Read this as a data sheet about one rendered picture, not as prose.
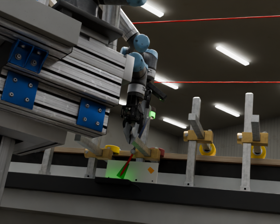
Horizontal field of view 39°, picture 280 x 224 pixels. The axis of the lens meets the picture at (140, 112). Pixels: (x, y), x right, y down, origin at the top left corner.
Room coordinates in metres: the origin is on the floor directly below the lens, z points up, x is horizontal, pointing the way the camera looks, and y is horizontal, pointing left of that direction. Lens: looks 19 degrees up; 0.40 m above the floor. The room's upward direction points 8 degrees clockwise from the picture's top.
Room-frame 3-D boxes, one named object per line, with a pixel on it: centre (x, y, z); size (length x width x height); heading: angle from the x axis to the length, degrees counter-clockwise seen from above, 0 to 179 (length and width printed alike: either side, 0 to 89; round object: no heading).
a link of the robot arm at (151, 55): (1.83, -0.01, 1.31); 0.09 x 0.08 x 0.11; 106
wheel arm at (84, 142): (1.92, 0.19, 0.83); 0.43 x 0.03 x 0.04; 161
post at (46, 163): (2.08, 0.45, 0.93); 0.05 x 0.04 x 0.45; 71
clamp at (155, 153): (1.91, -0.06, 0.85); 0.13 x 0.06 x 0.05; 71
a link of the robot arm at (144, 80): (1.61, 0.03, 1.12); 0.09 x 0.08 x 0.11; 171
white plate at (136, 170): (1.90, 0.00, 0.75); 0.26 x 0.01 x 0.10; 71
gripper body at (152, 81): (1.83, -0.01, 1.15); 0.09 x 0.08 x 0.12; 91
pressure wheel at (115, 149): (2.11, 0.12, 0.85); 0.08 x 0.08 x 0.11
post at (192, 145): (1.83, -0.27, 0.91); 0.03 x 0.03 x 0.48; 71
